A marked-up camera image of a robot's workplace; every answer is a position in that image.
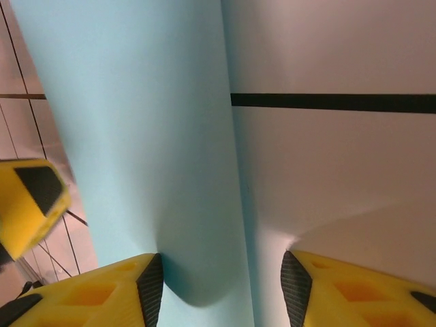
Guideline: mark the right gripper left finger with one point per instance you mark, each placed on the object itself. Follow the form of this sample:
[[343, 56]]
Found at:
[[85, 299]]

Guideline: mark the light blue cloth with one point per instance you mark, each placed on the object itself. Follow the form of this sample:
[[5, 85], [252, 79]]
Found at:
[[153, 136]]

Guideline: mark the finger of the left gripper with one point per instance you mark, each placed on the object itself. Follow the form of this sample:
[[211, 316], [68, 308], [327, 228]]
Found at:
[[20, 211]]

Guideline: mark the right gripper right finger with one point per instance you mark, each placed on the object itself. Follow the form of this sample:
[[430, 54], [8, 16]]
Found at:
[[357, 299]]

